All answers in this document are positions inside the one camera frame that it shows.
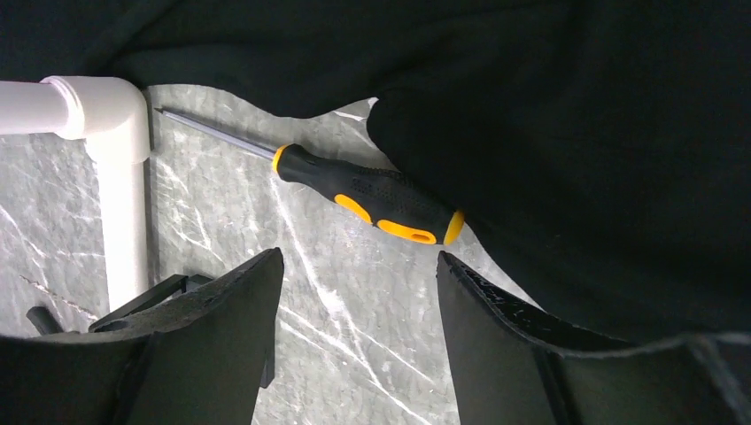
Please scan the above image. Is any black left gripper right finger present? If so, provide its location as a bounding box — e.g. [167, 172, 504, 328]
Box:
[437, 251, 750, 424]

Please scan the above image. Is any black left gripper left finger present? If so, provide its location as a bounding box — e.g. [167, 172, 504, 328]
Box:
[1, 249, 284, 424]

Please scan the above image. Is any black floral print t-shirt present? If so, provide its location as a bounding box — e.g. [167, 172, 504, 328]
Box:
[1, 1, 750, 341]

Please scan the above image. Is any yellow black handled screwdriver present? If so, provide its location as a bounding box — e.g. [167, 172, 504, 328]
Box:
[155, 108, 465, 245]

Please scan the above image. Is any white pvc pipe frame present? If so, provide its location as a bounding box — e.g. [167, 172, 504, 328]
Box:
[1, 76, 151, 309]

